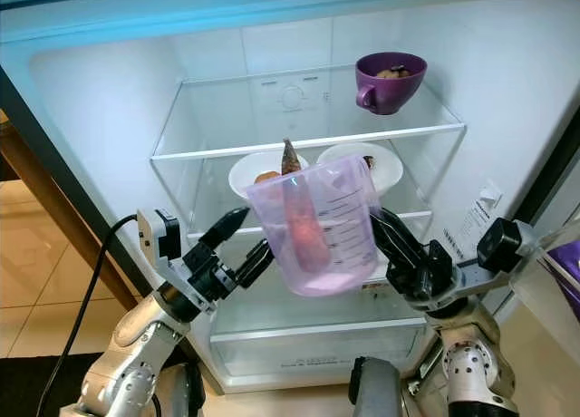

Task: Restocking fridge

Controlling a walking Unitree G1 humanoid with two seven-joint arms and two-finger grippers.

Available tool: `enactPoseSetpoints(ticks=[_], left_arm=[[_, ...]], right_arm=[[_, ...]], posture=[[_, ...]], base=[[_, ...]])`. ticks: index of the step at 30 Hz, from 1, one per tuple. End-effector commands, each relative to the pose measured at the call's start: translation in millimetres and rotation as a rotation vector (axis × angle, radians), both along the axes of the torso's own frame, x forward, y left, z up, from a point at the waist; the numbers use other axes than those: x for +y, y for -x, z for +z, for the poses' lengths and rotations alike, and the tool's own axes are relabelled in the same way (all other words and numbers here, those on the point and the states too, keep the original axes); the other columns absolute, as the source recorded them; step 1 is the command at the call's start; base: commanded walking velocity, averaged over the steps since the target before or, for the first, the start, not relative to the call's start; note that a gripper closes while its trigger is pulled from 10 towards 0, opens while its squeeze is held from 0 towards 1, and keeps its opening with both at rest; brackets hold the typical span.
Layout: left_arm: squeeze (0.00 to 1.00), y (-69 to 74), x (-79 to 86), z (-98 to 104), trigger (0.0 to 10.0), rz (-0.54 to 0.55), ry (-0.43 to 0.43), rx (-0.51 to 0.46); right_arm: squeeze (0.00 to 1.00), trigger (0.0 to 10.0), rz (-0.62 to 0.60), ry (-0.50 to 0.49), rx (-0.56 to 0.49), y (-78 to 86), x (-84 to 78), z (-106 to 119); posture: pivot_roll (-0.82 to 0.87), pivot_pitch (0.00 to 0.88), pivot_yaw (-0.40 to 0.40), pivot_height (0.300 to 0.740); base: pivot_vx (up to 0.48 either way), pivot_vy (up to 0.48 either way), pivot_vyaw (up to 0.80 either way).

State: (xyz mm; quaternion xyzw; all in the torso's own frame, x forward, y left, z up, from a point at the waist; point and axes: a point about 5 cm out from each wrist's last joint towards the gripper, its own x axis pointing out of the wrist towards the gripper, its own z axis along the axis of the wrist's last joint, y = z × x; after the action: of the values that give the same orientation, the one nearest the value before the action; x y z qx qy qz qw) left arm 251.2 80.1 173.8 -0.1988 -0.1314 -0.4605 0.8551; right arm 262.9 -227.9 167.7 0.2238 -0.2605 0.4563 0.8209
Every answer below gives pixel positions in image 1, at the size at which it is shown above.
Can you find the purple mug bowl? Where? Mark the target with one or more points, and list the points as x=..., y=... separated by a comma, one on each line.
x=390, y=95

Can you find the white printed fridge sticker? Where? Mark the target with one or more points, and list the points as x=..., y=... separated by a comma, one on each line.
x=476, y=219

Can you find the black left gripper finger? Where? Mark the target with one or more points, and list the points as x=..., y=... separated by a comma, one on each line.
x=256, y=265
x=225, y=227

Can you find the white thermostat dial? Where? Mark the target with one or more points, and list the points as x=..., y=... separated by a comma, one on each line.
x=292, y=97

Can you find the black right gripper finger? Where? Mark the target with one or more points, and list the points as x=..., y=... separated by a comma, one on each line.
x=395, y=247

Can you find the white ceramic bowl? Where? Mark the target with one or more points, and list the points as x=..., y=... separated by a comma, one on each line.
x=385, y=168
x=245, y=177

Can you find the round orange tomato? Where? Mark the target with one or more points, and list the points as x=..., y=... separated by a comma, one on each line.
x=265, y=176

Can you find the silver right robot leg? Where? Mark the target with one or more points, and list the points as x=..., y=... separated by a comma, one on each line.
x=381, y=394

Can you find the brown food pieces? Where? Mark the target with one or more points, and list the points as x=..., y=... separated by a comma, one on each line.
x=391, y=72

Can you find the black floor mat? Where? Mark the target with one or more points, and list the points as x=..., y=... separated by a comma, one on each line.
x=45, y=390

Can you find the clear crisper drawer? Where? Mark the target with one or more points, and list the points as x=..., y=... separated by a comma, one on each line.
x=308, y=353

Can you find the orange carrot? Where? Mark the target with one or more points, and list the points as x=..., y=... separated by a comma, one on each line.
x=304, y=227

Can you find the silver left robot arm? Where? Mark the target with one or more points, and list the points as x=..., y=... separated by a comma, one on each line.
x=136, y=344

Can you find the glass fridge shelf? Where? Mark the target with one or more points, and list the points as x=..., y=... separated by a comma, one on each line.
x=217, y=213
x=199, y=127

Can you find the reddish brown sweet potato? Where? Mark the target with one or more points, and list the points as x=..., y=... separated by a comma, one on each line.
x=368, y=161

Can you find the pink translucent measuring cup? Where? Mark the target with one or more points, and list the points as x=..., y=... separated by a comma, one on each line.
x=344, y=245

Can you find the silver fridge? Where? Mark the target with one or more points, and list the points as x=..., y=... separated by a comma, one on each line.
x=208, y=54

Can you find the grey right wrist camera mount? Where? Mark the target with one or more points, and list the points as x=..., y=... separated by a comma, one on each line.
x=498, y=245

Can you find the purple chocolate bar pack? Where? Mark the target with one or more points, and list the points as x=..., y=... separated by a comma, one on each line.
x=569, y=272

